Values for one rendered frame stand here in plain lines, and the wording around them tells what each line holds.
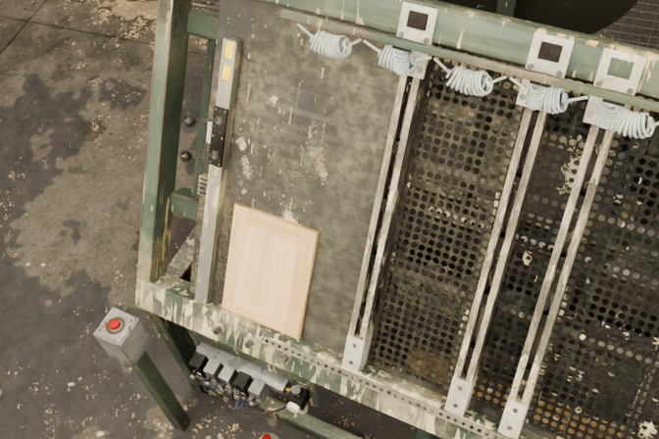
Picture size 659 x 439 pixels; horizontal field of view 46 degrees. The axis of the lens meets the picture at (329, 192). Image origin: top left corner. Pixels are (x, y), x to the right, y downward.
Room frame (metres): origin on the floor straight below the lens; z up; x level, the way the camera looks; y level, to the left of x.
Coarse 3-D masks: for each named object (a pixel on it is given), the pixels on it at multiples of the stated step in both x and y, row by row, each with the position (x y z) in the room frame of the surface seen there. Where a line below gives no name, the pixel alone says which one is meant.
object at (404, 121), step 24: (432, 24) 1.57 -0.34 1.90; (408, 96) 1.54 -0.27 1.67; (408, 120) 1.48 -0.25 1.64; (408, 144) 1.45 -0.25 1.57; (384, 168) 1.42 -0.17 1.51; (384, 192) 1.39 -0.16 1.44; (384, 216) 1.34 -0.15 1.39; (384, 240) 1.30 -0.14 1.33; (384, 264) 1.28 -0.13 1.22; (360, 288) 1.24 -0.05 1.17; (360, 312) 1.20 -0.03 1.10; (360, 336) 1.14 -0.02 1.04; (360, 360) 1.10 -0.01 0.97
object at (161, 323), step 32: (192, 256) 1.73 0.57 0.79; (448, 256) 1.58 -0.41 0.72; (608, 256) 1.81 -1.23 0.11; (640, 256) 1.75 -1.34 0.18; (512, 288) 1.42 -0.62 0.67; (160, 320) 1.53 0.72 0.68; (608, 320) 1.23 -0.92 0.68; (640, 320) 1.19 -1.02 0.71; (192, 352) 1.61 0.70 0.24; (448, 352) 1.14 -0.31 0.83; (512, 352) 1.34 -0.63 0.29; (192, 384) 1.55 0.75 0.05; (288, 416) 1.27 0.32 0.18
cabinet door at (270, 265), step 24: (240, 216) 1.57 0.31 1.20; (264, 216) 1.54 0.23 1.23; (240, 240) 1.53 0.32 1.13; (264, 240) 1.49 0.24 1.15; (288, 240) 1.46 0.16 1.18; (312, 240) 1.42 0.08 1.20; (240, 264) 1.48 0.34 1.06; (264, 264) 1.45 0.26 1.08; (288, 264) 1.41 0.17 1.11; (312, 264) 1.38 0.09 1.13; (240, 288) 1.43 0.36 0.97; (264, 288) 1.40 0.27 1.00; (288, 288) 1.36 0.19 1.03; (240, 312) 1.38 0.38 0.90; (264, 312) 1.35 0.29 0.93; (288, 312) 1.32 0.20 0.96
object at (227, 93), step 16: (224, 48) 1.88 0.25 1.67; (240, 48) 1.88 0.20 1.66; (224, 80) 1.83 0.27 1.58; (224, 96) 1.80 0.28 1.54; (224, 160) 1.69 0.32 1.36; (208, 176) 1.68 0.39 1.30; (224, 176) 1.67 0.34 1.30; (208, 192) 1.65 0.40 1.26; (224, 192) 1.65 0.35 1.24; (208, 208) 1.62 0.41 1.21; (208, 224) 1.59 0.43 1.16; (208, 240) 1.56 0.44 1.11; (208, 256) 1.53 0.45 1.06; (208, 272) 1.50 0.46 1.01; (208, 288) 1.47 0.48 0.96
